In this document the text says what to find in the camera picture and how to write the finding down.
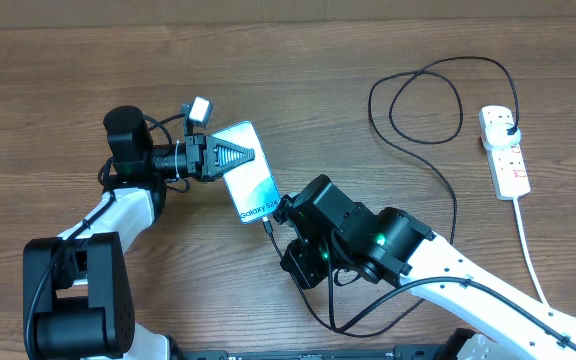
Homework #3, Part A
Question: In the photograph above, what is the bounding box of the black USB charging cable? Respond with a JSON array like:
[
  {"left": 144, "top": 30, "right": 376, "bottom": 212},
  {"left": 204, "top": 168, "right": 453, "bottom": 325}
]
[{"left": 261, "top": 55, "right": 520, "bottom": 339}]

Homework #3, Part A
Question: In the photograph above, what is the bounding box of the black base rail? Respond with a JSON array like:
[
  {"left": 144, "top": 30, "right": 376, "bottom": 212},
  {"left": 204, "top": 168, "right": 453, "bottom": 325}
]
[{"left": 177, "top": 327, "right": 499, "bottom": 360}]

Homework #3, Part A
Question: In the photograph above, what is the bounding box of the white power strip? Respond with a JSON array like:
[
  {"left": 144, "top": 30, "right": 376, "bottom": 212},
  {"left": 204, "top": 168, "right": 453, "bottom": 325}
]
[{"left": 477, "top": 105, "right": 532, "bottom": 202}]

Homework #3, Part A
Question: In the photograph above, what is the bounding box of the white power strip cord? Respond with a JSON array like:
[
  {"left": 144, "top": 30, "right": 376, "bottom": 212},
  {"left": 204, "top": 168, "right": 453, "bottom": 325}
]
[{"left": 511, "top": 197, "right": 552, "bottom": 306}]

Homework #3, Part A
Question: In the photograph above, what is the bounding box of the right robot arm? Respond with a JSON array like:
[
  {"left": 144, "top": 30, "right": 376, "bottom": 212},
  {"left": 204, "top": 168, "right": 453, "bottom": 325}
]
[{"left": 273, "top": 175, "right": 576, "bottom": 359}]

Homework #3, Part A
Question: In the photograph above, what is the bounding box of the white charger adapter plug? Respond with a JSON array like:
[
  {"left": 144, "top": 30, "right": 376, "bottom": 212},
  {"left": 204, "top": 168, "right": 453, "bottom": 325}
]
[{"left": 482, "top": 124, "right": 522, "bottom": 151}]

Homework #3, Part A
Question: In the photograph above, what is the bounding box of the Samsung Galaxy smartphone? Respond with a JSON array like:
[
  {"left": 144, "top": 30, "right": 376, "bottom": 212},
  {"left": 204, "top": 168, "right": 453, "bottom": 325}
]
[{"left": 213, "top": 121, "right": 281, "bottom": 224}]

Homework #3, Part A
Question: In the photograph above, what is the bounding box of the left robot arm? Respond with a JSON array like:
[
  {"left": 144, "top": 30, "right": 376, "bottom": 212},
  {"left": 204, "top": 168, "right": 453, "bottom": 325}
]
[{"left": 23, "top": 98, "right": 255, "bottom": 359}]

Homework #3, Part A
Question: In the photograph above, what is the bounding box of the cardboard backdrop panel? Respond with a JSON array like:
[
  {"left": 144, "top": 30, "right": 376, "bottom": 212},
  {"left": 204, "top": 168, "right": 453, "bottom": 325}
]
[{"left": 0, "top": 0, "right": 576, "bottom": 29}]

